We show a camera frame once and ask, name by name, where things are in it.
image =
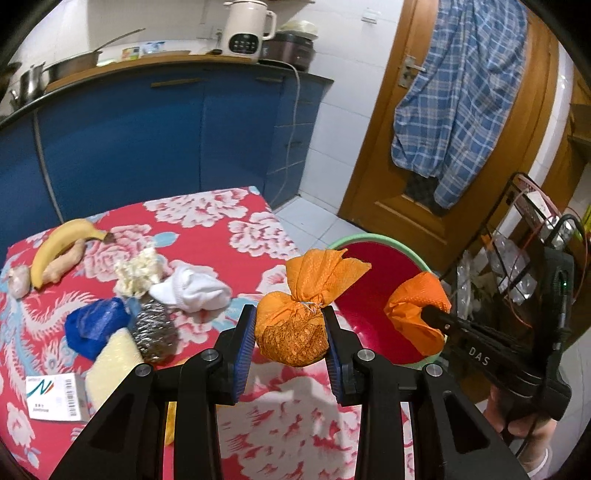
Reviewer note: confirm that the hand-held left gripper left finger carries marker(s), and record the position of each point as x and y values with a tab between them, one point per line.
244	350

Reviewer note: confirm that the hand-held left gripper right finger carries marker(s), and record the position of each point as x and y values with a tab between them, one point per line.
334	360

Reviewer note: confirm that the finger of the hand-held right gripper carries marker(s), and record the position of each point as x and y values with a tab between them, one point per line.
435	316

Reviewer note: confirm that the orange mesh bag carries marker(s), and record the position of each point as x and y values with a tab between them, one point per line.
291	332
411	323

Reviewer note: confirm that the red bucket with green rim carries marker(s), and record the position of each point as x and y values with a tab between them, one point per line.
369	318

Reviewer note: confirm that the white sock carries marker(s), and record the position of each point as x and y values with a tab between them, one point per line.
194	290

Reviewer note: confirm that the steel wool scourer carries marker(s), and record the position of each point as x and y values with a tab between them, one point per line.
154	332

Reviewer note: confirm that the pale yellow sponge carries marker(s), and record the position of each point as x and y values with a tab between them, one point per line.
113	364

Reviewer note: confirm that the blue cloth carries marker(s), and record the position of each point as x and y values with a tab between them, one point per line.
92	325

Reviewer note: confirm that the person's right hand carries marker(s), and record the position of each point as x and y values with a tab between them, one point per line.
526	431

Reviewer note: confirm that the clear plastic bag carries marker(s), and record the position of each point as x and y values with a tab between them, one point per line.
510	267

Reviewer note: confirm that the red floral tablecloth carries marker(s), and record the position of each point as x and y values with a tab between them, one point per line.
221	221

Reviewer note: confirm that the wooden door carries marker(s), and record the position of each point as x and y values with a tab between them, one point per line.
369	138

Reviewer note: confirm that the ginger root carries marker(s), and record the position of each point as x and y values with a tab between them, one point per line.
64	265

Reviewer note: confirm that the white card box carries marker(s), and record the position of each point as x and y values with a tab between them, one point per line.
51	397

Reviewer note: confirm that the yellow banana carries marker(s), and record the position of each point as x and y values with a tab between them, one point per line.
51	249

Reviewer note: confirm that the blue plaid shirt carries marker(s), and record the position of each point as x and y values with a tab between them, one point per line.
452	92

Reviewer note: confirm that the pale garlic bulb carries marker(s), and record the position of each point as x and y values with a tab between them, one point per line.
17	282

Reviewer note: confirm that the blue kitchen cabinet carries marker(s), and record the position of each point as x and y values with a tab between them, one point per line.
138	129

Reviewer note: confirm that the dark kitchen countertop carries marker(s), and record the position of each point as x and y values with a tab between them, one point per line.
318	77

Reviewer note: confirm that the dark rice cooker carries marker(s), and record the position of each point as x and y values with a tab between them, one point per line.
288	50

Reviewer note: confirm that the blue white packet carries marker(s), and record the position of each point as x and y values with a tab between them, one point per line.
153	48

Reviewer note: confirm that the small yellow green box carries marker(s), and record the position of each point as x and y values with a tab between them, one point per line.
130	53

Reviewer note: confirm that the white electric kettle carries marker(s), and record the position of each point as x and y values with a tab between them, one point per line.
242	27

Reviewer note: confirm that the steel pot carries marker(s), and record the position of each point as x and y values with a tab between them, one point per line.
30	85

